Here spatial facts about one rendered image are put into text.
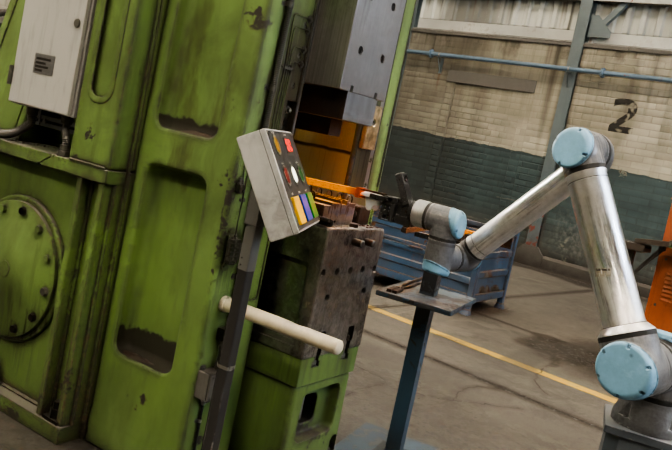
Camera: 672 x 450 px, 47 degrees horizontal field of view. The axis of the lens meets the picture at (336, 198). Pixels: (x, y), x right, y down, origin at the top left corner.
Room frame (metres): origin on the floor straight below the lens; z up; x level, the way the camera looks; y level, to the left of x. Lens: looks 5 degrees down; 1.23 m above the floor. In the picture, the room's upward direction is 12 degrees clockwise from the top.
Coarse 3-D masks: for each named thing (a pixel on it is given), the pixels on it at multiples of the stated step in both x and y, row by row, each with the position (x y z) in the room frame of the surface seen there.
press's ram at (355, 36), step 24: (336, 0) 2.55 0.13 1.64; (360, 0) 2.52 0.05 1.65; (384, 0) 2.64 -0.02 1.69; (336, 24) 2.54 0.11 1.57; (360, 24) 2.54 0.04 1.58; (384, 24) 2.67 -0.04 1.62; (312, 48) 2.58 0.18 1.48; (336, 48) 2.53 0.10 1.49; (360, 48) 2.58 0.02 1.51; (384, 48) 2.70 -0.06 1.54; (312, 72) 2.57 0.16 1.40; (336, 72) 2.52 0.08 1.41; (360, 72) 2.60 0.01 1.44; (384, 72) 2.73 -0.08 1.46; (384, 96) 2.76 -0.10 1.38
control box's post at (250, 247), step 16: (256, 240) 2.11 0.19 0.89; (240, 256) 2.11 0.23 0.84; (256, 256) 2.12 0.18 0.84; (240, 272) 2.11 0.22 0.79; (240, 288) 2.10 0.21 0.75; (240, 304) 2.10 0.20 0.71; (240, 320) 2.11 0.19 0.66; (224, 336) 2.12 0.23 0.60; (240, 336) 2.12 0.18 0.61; (224, 352) 2.11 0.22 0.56; (224, 384) 2.10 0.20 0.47; (224, 400) 2.11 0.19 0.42; (224, 416) 2.12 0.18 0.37; (208, 432) 2.11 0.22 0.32; (208, 448) 2.10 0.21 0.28
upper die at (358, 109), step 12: (312, 96) 2.62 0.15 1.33; (324, 96) 2.60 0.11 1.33; (336, 96) 2.57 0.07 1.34; (348, 96) 2.56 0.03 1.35; (360, 96) 2.62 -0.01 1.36; (300, 108) 2.64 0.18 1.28; (312, 108) 2.62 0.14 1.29; (324, 108) 2.59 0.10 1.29; (336, 108) 2.57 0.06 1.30; (348, 108) 2.57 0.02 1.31; (360, 108) 2.64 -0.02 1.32; (372, 108) 2.70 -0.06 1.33; (348, 120) 2.58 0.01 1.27; (360, 120) 2.65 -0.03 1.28; (372, 120) 2.72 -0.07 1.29
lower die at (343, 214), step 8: (320, 200) 2.62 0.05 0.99; (328, 200) 2.65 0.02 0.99; (336, 200) 2.64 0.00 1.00; (320, 208) 2.56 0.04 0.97; (328, 208) 2.58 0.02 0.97; (336, 208) 2.62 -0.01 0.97; (344, 208) 2.66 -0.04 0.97; (352, 208) 2.71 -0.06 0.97; (328, 216) 2.58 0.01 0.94; (336, 216) 2.63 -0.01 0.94; (344, 216) 2.67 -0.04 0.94; (352, 216) 2.72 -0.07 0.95; (336, 224) 2.64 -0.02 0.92; (344, 224) 2.68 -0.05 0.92
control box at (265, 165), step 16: (240, 144) 1.95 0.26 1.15; (256, 144) 1.95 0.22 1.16; (272, 144) 1.97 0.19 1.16; (288, 144) 2.16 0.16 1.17; (256, 160) 1.95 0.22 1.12; (272, 160) 1.94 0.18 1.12; (288, 160) 2.10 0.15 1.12; (256, 176) 1.95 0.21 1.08; (272, 176) 1.94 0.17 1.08; (304, 176) 2.25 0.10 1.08; (256, 192) 1.94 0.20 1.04; (272, 192) 1.94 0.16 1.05; (288, 192) 1.96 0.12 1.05; (304, 192) 2.17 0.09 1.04; (272, 208) 1.94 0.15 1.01; (288, 208) 1.93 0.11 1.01; (272, 224) 1.94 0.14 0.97; (288, 224) 1.93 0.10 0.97; (304, 224) 2.02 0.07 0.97; (272, 240) 1.94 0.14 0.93
